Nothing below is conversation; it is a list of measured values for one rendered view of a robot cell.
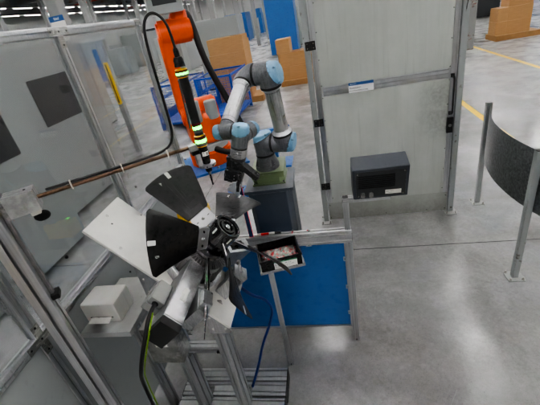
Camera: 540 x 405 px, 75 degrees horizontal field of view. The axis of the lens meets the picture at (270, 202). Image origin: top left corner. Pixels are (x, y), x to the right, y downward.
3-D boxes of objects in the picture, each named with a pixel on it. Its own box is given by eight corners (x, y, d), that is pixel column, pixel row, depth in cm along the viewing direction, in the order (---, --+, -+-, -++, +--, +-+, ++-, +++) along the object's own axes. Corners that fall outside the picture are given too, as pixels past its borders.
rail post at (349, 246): (353, 340, 227) (345, 243, 190) (353, 335, 231) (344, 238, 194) (360, 340, 226) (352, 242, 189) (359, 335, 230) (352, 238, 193)
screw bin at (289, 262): (261, 274, 175) (259, 263, 172) (257, 255, 190) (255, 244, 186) (304, 263, 176) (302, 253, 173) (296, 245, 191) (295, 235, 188)
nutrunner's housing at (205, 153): (206, 173, 138) (170, 49, 116) (202, 171, 141) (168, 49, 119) (215, 170, 139) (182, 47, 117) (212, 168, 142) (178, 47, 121)
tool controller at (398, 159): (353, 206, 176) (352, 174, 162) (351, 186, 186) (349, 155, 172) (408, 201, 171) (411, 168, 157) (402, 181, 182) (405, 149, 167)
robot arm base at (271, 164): (259, 161, 231) (256, 148, 225) (281, 160, 226) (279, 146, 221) (253, 173, 218) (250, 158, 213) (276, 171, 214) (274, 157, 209)
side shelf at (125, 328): (83, 337, 155) (80, 333, 154) (122, 282, 186) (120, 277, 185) (132, 337, 151) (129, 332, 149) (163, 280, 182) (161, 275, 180)
